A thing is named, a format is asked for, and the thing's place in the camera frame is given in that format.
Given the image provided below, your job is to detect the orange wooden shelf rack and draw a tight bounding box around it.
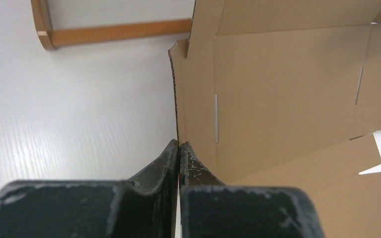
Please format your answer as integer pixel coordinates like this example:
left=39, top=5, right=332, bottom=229
left=31, top=0, right=192, bottom=51

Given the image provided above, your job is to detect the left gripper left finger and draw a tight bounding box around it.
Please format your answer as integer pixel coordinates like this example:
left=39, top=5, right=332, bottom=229
left=0, top=140, right=179, bottom=238

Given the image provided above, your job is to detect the brown cardboard box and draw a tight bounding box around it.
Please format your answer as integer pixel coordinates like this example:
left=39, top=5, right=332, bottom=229
left=169, top=0, right=381, bottom=238

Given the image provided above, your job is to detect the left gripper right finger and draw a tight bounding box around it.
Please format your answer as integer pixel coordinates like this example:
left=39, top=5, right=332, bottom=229
left=179, top=142, right=325, bottom=238

